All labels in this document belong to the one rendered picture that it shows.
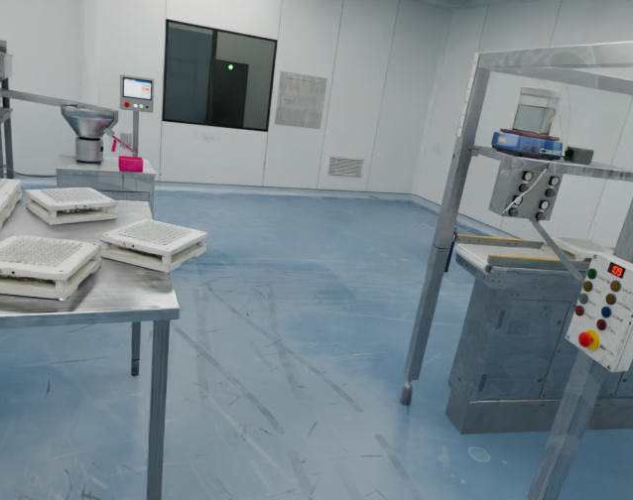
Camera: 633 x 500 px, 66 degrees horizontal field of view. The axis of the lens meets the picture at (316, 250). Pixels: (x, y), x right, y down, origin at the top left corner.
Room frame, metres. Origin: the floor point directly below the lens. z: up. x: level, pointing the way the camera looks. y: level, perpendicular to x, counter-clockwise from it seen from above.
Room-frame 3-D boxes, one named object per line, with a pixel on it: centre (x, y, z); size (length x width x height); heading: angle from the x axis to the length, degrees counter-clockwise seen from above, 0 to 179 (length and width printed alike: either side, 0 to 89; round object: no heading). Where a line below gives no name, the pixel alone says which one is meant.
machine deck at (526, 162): (2.12, -0.94, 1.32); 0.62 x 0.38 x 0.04; 105
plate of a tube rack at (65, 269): (1.19, 0.74, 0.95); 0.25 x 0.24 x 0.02; 6
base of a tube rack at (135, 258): (1.49, 0.53, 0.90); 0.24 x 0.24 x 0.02; 77
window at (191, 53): (6.38, 1.51, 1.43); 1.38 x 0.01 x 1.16; 117
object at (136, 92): (3.69, 1.48, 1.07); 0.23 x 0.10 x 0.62; 117
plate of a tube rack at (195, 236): (1.49, 0.53, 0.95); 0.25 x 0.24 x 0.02; 167
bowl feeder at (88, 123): (3.49, 1.67, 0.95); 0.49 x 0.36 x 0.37; 117
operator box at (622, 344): (1.18, -0.78, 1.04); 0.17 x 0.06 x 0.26; 15
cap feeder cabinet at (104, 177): (3.47, 1.60, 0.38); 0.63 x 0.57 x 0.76; 117
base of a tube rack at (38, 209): (1.79, 0.96, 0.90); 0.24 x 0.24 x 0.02; 49
